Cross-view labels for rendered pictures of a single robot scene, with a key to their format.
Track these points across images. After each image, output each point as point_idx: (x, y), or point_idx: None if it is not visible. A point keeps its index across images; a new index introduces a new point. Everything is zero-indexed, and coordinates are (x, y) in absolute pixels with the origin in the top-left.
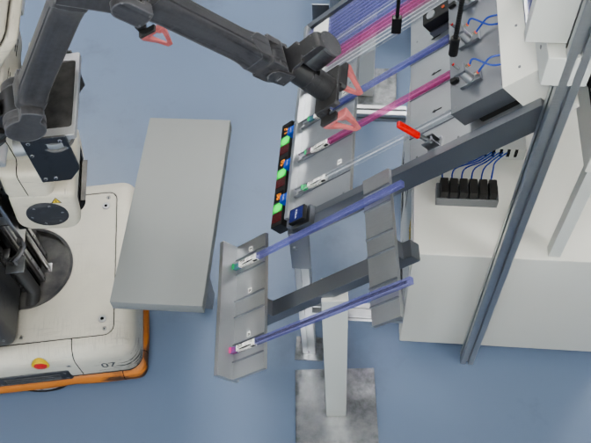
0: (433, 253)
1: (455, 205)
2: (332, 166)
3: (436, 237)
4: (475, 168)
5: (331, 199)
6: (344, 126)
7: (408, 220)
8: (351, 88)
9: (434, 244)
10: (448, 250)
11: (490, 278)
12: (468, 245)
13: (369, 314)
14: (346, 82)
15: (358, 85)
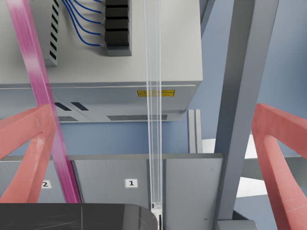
0: (200, 58)
1: (131, 33)
2: (135, 194)
3: (178, 54)
4: (82, 5)
5: (209, 192)
6: (292, 185)
7: (121, 99)
8: (24, 163)
9: (188, 57)
10: (193, 41)
11: (213, 4)
12: (185, 19)
13: (200, 139)
14: (68, 205)
15: (22, 119)
